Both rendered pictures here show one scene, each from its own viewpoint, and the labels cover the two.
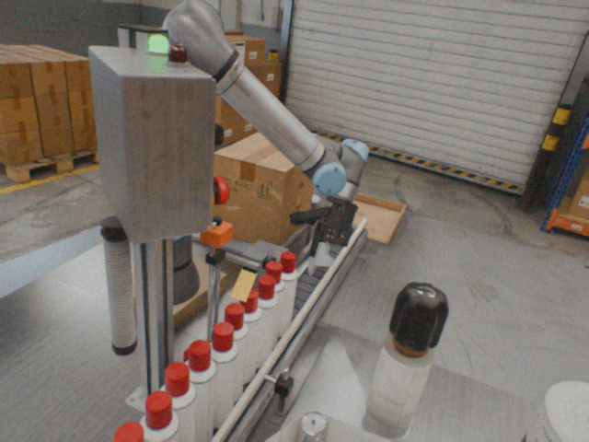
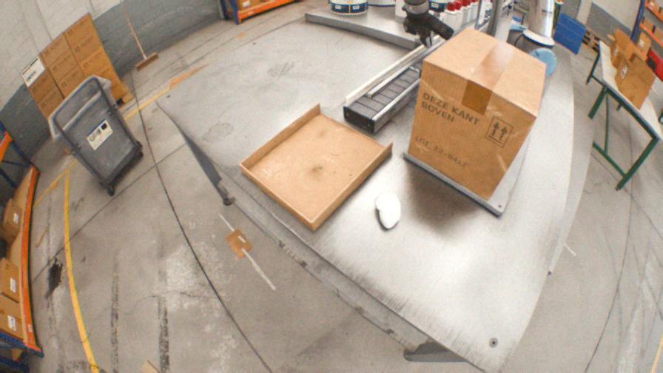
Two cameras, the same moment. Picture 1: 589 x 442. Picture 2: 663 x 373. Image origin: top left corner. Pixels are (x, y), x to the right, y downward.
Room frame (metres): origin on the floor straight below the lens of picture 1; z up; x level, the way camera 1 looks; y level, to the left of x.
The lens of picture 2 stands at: (1.92, -0.03, 1.37)
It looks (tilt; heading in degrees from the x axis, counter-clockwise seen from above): 55 degrees down; 207
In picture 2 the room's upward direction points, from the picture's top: 7 degrees counter-clockwise
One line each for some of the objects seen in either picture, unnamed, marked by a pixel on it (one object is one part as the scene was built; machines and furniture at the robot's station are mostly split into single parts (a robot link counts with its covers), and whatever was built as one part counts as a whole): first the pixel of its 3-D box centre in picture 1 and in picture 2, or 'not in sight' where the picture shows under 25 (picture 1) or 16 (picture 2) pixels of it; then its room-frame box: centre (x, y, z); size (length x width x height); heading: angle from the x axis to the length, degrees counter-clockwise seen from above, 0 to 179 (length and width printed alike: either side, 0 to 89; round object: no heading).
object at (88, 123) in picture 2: not in sight; (92, 129); (1.46, -2.46, 0.48); 0.89 x 0.63 x 0.96; 81
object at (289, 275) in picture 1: (282, 295); (448, 24); (0.76, 0.00, 0.98); 0.05 x 0.05 x 0.20
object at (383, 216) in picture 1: (364, 214); (316, 156); (1.52, -0.27, 0.85); 0.30 x 0.26 x 0.04; 160
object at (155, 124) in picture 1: (152, 140); not in sight; (0.51, 0.19, 1.38); 0.17 x 0.10 x 0.19; 35
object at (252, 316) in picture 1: (246, 336); (461, 18); (0.62, 0.06, 0.98); 0.05 x 0.05 x 0.20
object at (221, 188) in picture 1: (215, 191); not in sight; (0.51, 0.11, 1.32); 0.04 x 0.03 x 0.04; 35
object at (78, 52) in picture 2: not in sight; (75, 78); (0.99, -3.96, 0.70); 1.20 x 0.82 x 1.39; 158
